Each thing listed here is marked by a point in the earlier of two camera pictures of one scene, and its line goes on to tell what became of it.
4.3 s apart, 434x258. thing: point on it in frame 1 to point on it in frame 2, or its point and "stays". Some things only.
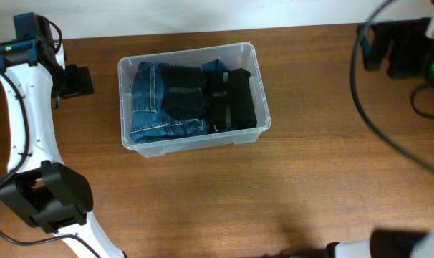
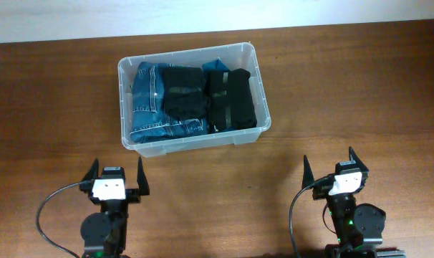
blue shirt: x=215 y=66 stays
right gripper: x=392 y=31 to x=321 y=190
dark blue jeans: x=149 y=120 stays
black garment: x=185 y=92 stays
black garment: x=230 y=100 stays
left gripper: x=78 y=81 to x=133 y=192
